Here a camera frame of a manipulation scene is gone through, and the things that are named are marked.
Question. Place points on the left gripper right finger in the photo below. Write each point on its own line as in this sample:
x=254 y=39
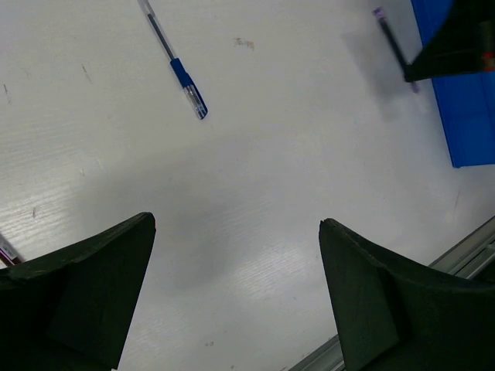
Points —
x=406 y=309

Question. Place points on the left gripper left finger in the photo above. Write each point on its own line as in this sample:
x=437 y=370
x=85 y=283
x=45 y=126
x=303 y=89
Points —
x=72 y=309

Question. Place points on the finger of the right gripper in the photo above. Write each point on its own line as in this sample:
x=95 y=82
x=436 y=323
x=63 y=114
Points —
x=463 y=44

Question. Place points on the red pen refill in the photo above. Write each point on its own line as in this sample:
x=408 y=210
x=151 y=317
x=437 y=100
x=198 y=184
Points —
x=9 y=256

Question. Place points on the purple pen refill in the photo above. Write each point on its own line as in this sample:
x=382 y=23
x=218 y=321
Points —
x=391 y=40

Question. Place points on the blue ballpoint pen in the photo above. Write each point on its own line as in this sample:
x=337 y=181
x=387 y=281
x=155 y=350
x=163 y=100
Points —
x=186 y=82

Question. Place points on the blue compartment tray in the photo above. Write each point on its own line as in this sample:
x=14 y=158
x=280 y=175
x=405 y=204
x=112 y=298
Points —
x=465 y=102

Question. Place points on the aluminium table frame rail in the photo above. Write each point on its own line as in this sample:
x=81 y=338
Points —
x=425 y=293

